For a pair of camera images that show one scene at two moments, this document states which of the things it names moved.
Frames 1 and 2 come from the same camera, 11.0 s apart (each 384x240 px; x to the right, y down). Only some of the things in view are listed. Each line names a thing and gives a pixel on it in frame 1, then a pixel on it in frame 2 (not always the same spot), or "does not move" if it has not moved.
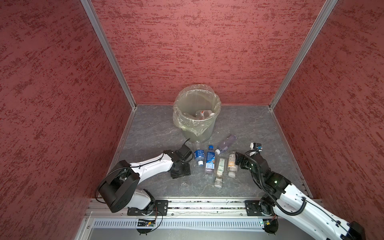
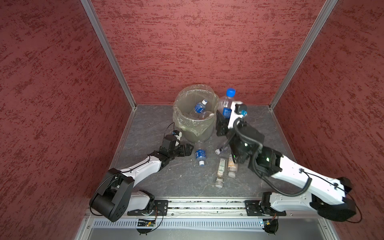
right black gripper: (245, 159) to (222, 124)
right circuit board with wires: (271, 226) does not move
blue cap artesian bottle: (210, 162) to (224, 106)
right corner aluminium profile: (320, 20) does not move
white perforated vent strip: (132, 223) does not move
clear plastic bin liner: (195, 108) does not move
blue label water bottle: (199, 154) does not move
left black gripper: (186, 172) to (183, 153)
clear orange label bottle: (231, 166) does not move
